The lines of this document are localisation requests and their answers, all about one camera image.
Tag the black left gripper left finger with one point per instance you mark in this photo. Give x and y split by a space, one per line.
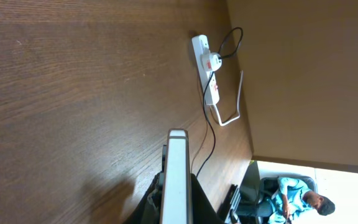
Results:
148 209

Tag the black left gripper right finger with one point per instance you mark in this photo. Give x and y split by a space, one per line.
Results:
203 211

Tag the black smartphone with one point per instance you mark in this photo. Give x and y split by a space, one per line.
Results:
176 205

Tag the person in teal shirt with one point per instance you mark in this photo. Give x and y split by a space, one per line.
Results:
289 199

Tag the white power strip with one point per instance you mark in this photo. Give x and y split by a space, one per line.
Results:
208 79

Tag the white charger plug adapter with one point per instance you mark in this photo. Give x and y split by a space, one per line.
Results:
211 62

